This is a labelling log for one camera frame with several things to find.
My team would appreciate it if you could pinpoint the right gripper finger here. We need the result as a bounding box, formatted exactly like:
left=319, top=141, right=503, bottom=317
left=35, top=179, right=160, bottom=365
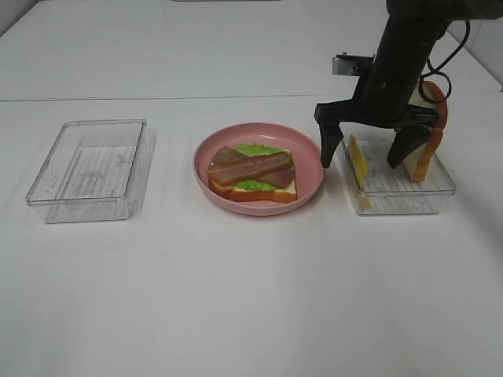
left=387, top=125, right=431, bottom=169
left=319, top=121, right=343, bottom=168

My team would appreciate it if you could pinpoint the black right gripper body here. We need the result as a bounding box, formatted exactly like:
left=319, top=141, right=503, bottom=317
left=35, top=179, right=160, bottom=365
left=314, top=72, right=440, bottom=131

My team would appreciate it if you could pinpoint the bacon strip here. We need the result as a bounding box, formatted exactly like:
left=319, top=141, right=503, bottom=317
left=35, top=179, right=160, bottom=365
left=207, top=147, right=294, bottom=188
left=207, top=152, right=293, bottom=185

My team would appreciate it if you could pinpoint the bread slice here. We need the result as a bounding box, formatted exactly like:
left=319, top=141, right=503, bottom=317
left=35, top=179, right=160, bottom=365
left=207, top=166, right=298, bottom=203
left=402, top=87, right=448, bottom=182

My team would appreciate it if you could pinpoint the green lettuce leaf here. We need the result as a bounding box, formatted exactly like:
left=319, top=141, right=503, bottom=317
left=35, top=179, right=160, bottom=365
left=234, top=144, right=290, bottom=191

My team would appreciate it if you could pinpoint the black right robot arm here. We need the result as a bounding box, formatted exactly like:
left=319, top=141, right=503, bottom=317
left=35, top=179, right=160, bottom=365
left=314, top=1, right=502, bottom=168

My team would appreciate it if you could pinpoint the pink round plate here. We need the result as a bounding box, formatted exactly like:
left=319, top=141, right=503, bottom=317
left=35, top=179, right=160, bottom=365
left=193, top=123, right=325, bottom=216

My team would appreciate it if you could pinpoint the yellow cheese slice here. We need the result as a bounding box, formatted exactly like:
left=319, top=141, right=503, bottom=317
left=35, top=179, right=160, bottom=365
left=347, top=135, right=372, bottom=214

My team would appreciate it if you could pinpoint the right clear plastic container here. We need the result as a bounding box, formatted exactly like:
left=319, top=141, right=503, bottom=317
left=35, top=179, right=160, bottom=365
left=336, top=123, right=456, bottom=215

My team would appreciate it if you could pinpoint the clear plastic container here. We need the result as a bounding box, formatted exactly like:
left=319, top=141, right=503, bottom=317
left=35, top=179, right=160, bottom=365
left=25, top=119, right=155, bottom=224
left=336, top=123, right=456, bottom=215

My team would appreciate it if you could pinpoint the left clear plastic container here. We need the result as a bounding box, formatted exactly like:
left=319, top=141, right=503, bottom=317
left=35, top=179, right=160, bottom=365
left=25, top=119, right=155, bottom=224

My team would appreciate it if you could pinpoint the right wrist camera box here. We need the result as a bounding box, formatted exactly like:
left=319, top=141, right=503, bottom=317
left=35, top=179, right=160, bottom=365
left=332, top=52, right=374, bottom=76

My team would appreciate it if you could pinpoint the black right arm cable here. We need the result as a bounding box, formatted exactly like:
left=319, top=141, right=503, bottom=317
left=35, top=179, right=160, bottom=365
left=418, top=19, right=471, bottom=105

